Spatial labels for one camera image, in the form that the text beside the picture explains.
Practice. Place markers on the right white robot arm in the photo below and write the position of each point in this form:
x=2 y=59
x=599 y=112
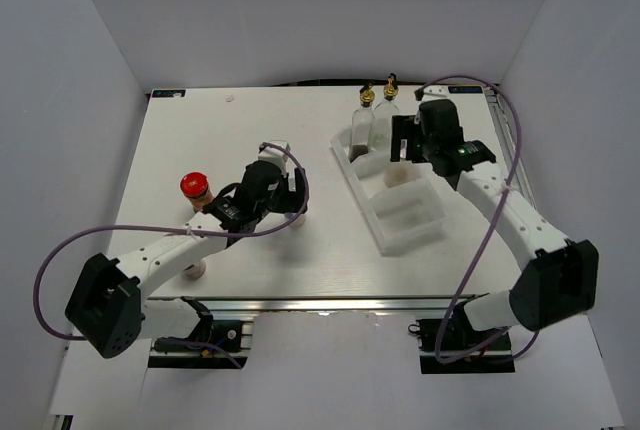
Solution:
x=558 y=276

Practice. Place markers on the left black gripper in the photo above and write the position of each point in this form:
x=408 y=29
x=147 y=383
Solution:
x=293 y=201

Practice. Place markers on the white plastic organizer tray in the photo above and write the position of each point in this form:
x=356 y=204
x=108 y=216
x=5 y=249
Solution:
x=398 y=218

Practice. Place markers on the silver lid white canister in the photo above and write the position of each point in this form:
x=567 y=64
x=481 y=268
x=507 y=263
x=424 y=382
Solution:
x=398 y=173

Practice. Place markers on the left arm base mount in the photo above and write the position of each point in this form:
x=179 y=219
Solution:
x=211 y=344

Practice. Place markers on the silver shaker blue label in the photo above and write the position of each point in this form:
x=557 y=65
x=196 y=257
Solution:
x=295 y=221

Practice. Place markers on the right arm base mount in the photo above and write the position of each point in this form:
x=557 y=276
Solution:
x=494 y=358

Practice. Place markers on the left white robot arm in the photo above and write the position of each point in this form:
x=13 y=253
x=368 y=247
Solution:
x=111 y=303

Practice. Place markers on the glass cruet dark powder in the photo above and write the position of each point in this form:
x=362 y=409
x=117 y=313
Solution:
x=361 y=123

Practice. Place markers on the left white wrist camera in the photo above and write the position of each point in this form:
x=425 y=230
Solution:
x=271 y=152

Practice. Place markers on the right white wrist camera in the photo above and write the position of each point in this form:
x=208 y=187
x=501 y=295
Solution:
x=430 y=93

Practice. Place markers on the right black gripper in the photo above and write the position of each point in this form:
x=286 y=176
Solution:
x=404 y=128

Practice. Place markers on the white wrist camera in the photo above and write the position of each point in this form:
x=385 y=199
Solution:
x=271 y=152
x=430 y=93

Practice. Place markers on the red lid sauce jar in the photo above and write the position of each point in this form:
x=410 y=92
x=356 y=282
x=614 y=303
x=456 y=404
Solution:
x=195 y=188

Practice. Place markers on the small jar labelled lid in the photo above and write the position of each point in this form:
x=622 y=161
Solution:
x=195 y=271

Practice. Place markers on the clear glass cruet bottle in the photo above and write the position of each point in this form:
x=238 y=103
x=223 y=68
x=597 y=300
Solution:
x=381 y=130

